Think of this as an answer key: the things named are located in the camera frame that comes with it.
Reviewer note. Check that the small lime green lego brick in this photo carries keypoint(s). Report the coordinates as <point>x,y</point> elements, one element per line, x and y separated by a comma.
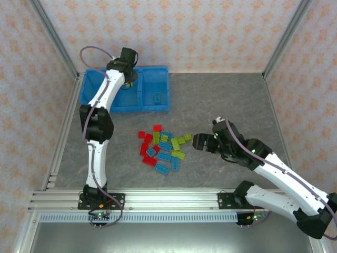
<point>164,138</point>
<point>188,137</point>
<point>181,140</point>

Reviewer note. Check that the red lego brick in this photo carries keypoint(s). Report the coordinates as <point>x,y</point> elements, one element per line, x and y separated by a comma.
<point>149,160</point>
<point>157,128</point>
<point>156,148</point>
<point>142,134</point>
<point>148,138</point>
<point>144,149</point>

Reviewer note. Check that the small blue lego brick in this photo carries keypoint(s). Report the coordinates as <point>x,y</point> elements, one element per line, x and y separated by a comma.
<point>151,151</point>

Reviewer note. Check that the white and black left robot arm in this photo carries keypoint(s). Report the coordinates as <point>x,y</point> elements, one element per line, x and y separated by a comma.
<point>96,163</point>

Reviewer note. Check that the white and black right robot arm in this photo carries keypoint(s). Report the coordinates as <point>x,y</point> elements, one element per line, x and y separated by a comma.
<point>289,182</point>

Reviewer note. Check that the blue plastic bin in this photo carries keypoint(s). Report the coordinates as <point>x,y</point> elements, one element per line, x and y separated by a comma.
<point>126,100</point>
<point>150,84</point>
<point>88,87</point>

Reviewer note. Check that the small controller board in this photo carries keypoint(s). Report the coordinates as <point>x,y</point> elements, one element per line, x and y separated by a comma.
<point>252,218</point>
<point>100,216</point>

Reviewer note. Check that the grey metal shelf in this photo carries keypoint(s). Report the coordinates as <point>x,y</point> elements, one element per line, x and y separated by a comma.
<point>171,239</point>

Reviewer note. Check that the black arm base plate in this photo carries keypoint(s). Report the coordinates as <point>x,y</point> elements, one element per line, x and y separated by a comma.
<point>116,201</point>
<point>226,201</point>

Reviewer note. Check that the aluminium side rail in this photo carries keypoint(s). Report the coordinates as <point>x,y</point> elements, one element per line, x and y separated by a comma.
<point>278,113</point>
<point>61,137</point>

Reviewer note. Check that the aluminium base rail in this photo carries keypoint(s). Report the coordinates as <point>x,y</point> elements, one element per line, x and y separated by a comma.
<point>171,200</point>

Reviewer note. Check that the aluminium frame post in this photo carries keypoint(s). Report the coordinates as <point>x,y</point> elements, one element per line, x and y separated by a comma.
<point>285,39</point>
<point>56,39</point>

